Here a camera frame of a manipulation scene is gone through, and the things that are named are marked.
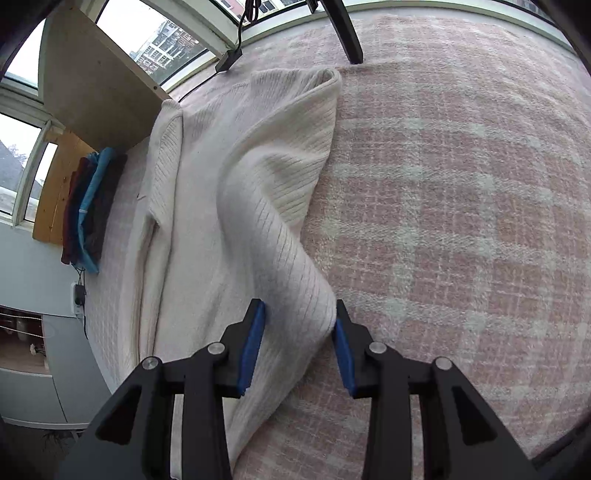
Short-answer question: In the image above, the blue folded garment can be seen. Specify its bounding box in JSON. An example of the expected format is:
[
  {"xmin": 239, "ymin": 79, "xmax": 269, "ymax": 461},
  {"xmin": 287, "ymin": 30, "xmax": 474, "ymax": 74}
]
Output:
[{"xmin": 78, "ymin": 148, "xmax": 116, "ymax": 274}]

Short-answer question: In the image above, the orange wooden panel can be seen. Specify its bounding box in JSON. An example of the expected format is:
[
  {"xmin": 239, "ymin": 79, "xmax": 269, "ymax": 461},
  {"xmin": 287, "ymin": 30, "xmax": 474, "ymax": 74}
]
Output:
[{"xmin": 32, "ymin": 129, "xmax": 95, "ymax": 245}]

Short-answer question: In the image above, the black tripod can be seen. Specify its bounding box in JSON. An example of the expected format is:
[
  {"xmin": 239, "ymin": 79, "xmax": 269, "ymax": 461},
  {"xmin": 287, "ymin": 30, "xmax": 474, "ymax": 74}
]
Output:
[{"xmin": 305, "ymin": 0, "xmax": 365, "ymax": 65}]

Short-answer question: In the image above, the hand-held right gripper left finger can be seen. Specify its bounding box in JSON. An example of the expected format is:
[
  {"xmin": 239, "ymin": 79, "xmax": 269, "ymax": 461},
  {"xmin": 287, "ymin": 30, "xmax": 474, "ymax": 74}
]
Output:
[{"xmin": 58, "ymin": 299, "xmax": 267, "ymax": 480}]

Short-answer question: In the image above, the cream knit sweater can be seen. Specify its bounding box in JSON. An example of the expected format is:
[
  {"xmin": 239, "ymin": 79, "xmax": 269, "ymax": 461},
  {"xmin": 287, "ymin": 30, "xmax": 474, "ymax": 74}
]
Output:
[{"xmin": 135, "ymin": 68, "xmax": 343, "ymax": 480}]

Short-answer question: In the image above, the grey cabinet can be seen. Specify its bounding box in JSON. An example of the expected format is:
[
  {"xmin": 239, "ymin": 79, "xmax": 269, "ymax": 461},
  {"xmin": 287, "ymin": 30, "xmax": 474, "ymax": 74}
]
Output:
[{"xmin": 0, "ymin": 305, "xmax": 114, "ymax": 428}]

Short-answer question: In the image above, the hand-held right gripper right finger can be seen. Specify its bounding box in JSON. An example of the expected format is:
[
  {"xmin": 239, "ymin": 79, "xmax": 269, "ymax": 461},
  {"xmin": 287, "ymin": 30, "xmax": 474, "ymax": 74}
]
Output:
[{"xmin": 332, "ymin": 299, "xmax": 539, "ymax": 480}]

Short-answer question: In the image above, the dark red folded garment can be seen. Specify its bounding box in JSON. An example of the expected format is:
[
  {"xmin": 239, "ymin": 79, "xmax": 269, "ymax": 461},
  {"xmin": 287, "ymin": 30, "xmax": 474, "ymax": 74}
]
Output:
[{"xmin": 61, "ymin": 157, "xmax": 93, "ymax": 266}]

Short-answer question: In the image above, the light wooden board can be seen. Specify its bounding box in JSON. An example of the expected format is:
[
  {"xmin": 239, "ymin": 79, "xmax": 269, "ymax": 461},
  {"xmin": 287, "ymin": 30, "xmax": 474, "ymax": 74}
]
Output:
[{"xmin": 39, "ymin": 0, "xmax": 172, "ymax": 151}]

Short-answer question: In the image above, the black cable with inline controller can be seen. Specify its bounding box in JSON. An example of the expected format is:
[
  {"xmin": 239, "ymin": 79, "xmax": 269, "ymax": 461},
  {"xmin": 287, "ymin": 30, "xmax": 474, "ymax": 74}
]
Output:
[{"xmin": 175, "ymin": 0, "xmax": 262, "ymax": 100}]

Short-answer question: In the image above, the thin black cable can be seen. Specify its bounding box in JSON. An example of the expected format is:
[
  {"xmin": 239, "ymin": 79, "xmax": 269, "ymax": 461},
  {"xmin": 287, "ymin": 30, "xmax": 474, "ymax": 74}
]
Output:
[{"xmin": 74, "ymin": 263, "xmax": 89, "ymax": 340}]

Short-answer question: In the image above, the dark grey folded garment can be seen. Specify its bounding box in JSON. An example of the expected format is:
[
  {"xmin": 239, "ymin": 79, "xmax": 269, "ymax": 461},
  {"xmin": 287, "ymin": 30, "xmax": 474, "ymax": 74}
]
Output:
[{"xmin": 85, "ymin": 154, "xmax": 129, "ymax": 261}]

